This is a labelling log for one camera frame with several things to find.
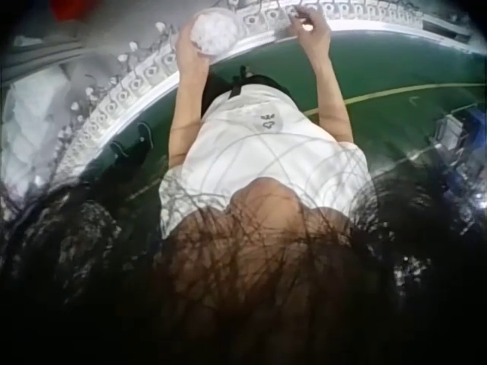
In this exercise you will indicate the heap of white plastic bags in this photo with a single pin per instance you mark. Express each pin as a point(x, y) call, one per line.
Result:
point(30, 121)

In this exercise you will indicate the row of white fixture blocks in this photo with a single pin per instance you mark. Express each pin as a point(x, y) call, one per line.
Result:
point(125, 93)

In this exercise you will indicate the heap of small white parts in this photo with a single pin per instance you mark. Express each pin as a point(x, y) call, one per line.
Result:
point(217, 30)

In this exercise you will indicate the person's left hand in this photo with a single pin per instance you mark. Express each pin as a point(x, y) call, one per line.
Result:
point(192, 57)

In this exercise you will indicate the person's right hand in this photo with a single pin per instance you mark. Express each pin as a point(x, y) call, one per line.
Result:
point(316, 32)

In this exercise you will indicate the white conveyor rail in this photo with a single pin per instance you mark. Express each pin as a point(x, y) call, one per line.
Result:
point(167, 83)

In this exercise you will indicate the blue crate with parts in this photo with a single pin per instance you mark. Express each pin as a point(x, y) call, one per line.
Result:
point(462, 125)

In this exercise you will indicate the red object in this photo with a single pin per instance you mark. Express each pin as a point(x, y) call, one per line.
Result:
point(64, 9)

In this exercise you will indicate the black rail bracket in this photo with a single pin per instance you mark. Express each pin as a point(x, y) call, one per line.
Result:
point(119, 152)
point(146, 137)

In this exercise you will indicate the person's legs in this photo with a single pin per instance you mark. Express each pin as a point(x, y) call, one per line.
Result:
point(258, 81)

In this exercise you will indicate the clear plastic bowl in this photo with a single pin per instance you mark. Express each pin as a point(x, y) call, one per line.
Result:
point(215, 32)

